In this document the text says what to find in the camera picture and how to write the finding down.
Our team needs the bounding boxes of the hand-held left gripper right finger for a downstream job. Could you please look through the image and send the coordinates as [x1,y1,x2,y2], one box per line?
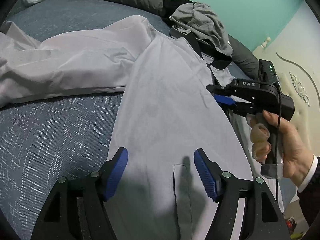
[194,148,292,240]

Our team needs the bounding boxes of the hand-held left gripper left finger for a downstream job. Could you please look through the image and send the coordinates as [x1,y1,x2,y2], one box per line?
[30,147,129,240]

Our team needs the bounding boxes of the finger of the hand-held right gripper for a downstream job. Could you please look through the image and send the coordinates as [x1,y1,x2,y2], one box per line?
[206,83,236,96]
[213,94,252,110]

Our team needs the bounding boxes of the light grey jacket black cuffs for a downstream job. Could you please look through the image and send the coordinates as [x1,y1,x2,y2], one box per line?
[0,15,285,240]

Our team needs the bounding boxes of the person's right forearm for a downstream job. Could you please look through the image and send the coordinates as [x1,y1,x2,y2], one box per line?
[296,154,320,233]

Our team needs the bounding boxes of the pile of grey clothes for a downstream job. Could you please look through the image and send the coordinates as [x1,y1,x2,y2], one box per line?
[169,2,234,57]

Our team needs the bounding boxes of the person's right hand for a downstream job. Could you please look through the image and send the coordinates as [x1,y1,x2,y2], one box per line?
[246,111,315,187]

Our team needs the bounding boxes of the cream tufted headboard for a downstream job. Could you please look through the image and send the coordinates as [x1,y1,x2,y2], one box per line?
[251,37,320,157]

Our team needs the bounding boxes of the blue bed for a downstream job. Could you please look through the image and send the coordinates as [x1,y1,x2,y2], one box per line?
[0,0,250,240]

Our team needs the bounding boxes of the black garment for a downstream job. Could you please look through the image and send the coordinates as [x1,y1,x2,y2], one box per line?
[162,0,198,18]

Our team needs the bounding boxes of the black cable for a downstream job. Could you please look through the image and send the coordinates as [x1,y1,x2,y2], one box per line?
[273,74,283,203]

